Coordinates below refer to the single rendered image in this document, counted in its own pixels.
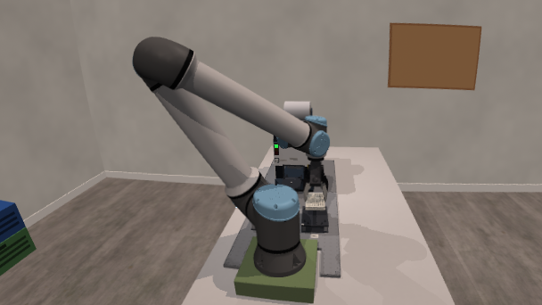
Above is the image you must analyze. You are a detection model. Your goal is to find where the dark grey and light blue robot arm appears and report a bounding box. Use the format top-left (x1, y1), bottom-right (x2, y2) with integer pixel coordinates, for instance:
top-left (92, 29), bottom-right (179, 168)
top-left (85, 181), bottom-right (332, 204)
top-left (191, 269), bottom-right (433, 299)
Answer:
top-left (132, 37), bottom-right (330, 277)

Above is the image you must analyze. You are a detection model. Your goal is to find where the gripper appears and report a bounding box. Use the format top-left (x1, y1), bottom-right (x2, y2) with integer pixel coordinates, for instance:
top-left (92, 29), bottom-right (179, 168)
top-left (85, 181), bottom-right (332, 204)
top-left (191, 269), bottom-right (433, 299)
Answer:
top-left (303, 157), bottom-right (328, 202)

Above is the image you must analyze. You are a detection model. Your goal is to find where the dark grey rectangular frame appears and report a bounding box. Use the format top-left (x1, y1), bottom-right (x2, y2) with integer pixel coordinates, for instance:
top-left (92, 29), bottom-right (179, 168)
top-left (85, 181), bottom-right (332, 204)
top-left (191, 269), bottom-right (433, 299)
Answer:
top-left (301, 206), bottom-right (329, 233)

